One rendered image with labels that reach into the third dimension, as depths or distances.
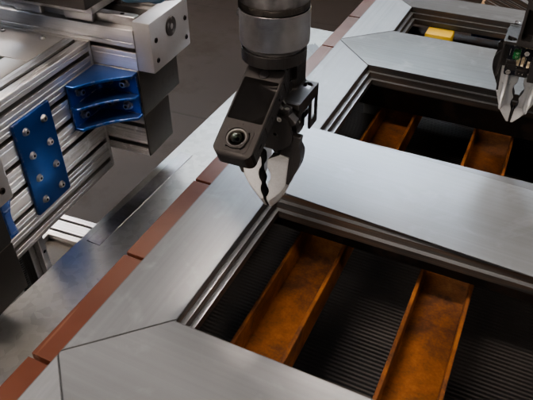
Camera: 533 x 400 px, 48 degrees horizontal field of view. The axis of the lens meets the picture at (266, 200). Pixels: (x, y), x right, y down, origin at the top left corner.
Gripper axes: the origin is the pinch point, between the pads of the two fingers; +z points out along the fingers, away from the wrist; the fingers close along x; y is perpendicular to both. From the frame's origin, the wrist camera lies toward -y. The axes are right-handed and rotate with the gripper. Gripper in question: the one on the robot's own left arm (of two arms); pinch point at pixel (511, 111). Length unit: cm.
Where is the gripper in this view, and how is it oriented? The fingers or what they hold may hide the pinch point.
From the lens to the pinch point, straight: 100.4
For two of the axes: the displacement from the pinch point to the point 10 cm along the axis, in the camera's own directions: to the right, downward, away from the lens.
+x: 9.0, 2.7, -3.3
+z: 0.0, 7.8, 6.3
